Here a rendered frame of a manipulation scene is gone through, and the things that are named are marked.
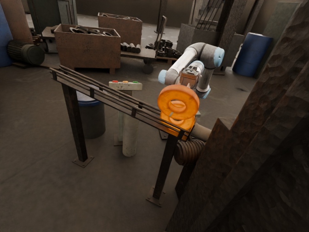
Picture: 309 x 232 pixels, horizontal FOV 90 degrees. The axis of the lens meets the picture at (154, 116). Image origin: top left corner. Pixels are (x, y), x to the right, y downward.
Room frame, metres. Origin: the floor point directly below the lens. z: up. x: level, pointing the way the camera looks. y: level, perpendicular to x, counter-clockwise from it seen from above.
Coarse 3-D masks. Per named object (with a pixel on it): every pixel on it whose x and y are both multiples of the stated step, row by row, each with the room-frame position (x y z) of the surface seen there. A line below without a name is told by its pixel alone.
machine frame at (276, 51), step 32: (288, 32) 0.31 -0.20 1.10; (288, 64) 0.28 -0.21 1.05; (256, 96) 0.30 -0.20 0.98; (288, 96) 0.23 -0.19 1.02; (224, 128) 0.34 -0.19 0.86; (256, 128) 0.27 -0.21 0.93; (288, 128) 0.20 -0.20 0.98; (224, 160) 0.29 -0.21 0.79; (256, 160) 0.21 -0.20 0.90; (288, 160) 0.19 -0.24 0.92; (192, 192) 0.33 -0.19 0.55; (224, 192) 0.22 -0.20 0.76; (256, 192) 0.19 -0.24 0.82; (288, 192) 0.16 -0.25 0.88; (192, 224) 0.26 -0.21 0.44; (224, 224) 0.19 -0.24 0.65; (256, 224) 0.16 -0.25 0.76; (288, 224) 0.13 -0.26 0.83
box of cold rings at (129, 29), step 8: (104, 16) 4.03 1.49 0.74; (112, 16) 4.84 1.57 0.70; (120, 16) 4.91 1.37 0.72; (104, 24) 4.01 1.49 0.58; (112, 24) 4.07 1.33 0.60; (120, 24) 4.14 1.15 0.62; (128, 24) 4.21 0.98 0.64; (136, 24) 4.27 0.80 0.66; (120, 32) 4.14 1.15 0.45; (128, 32) 4.20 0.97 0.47; (136, 32) 4.28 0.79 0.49; (120, 40) 4.14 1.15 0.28; (128, 40) 4.21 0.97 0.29; (136, 40) 4.28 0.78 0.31
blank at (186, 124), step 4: (176, 100) 0.60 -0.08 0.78; (176, 104) 0.57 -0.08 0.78; (180, 104) 0.57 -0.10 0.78; (184, 104) 0.57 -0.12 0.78; (160, 112) 0.59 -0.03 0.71; (160, 116) 0.58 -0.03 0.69; (164, 116) 0.58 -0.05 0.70; (168, 120) 0.57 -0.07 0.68; (172, 120) 0.59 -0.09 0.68; (184, 120) 0.56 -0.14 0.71; (188, 120) 0.56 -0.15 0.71; (192, 120) 0.56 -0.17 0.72; (168, 124) 0.57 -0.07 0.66; (176, 124) 0.57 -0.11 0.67; (180, 124) 0.56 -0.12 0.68; (184, 124) 0.56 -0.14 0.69; (188, 124) 0.56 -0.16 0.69; (192, 124) 0.55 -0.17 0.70; (168, 128) 0.57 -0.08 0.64; (176, 128) 0.57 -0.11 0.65; (184, 128) 0.56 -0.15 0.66; (188, 128) 0.56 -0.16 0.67
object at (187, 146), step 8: (184, 144) 0.59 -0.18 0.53; (192, 144) 0.60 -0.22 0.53; (200, 144) 0.62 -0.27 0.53; (176, 152) 0.59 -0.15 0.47; (184, 152) 0.55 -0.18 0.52; (192, 152) 0.56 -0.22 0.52; (200, 152) 0.57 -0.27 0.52; (176, 160) 0.56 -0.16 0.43; (184, 160) 0.53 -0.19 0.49; (192, 160) 0.54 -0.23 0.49; (184, 168) 0.64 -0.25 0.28; (192, 168) 0.58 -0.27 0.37; (184, 176) 0.61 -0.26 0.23; (184, 184) 0.58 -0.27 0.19; (176, 192) 0.63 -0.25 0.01
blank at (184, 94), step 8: (168, 88) 0.50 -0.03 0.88; (176, 88) 0.49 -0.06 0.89; (184, 88) 0.49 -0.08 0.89; (160, 96) 0.50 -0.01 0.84; (168, 96) 0.49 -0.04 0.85; (176, 96) 0.48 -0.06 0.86; (184, 96) 0.48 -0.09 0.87; (192, 96) 0.47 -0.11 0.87; (160, 104) 0.51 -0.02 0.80; (168, 104) 0.51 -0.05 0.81; (192, 104) 0.48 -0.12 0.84; (168, 112) 0.51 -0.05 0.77; (176, 112) 0.50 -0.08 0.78; (184, 112) 0.49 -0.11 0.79; (192, 112) 0.49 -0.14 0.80
